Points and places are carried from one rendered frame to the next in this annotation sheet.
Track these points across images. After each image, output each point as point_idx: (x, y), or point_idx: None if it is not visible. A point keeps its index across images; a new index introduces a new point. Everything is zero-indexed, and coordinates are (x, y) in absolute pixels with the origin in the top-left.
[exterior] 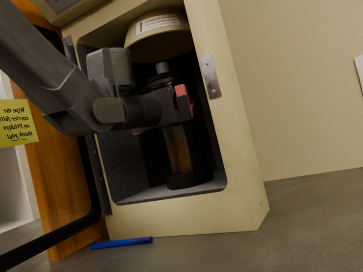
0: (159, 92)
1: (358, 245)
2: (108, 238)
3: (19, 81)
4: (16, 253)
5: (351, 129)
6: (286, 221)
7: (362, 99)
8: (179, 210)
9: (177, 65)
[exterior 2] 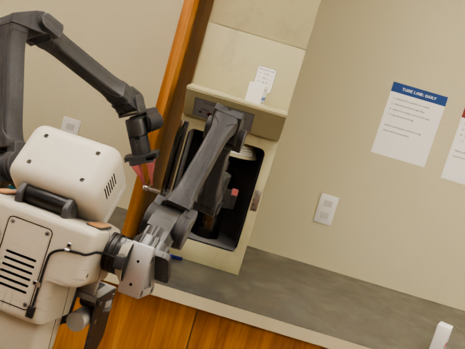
0: (225, 190)
1: (277, 293)
2: None
3: (205, 195)
4: None
5: (297, 233)
6: (250, 275)
7: (312, 219)
8: (203, 250)
9: None
